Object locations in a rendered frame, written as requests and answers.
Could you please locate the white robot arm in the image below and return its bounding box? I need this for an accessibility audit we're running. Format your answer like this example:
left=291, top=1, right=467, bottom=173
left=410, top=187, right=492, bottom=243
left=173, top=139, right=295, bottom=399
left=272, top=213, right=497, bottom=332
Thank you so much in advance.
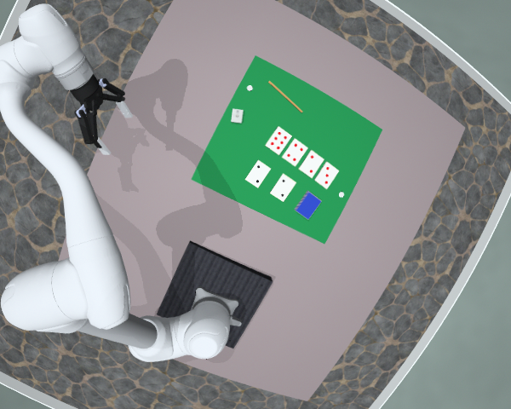
left=0, top=3, right=242, bottom=362

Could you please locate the green felt card mat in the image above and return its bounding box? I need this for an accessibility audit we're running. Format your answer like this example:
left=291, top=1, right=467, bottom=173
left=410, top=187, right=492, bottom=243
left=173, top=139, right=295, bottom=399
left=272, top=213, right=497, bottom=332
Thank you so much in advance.
left=191, top=56, right=382, bottom=244

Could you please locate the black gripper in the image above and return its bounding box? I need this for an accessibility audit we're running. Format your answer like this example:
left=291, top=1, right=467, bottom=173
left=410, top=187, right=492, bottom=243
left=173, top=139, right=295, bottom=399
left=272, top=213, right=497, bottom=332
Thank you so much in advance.
left=70, top=74, right=133, bottom=155

